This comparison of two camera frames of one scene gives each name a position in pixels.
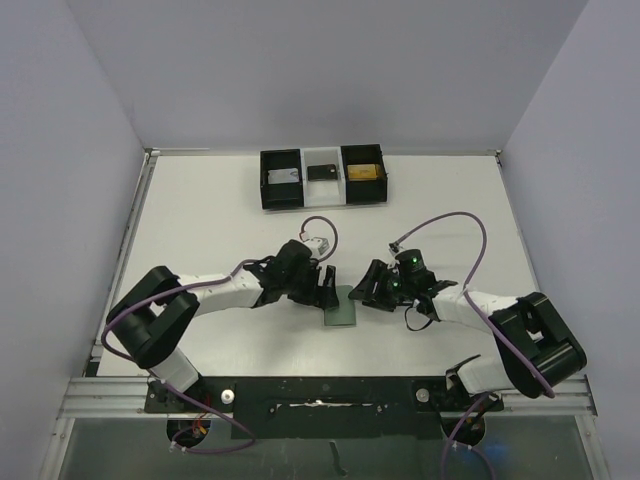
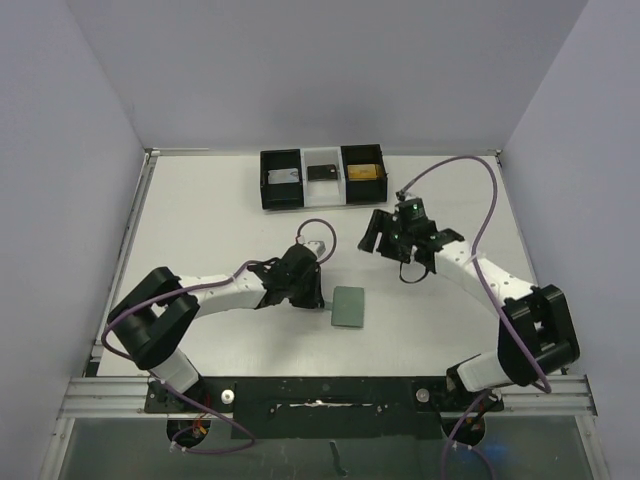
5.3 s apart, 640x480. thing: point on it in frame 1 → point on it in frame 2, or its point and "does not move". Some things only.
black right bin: x=365 y=191 does not move
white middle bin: x=322 y=192 does not move
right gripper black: x=386 y=288 → x=392 y=239
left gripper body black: x=302 y=287 does not move
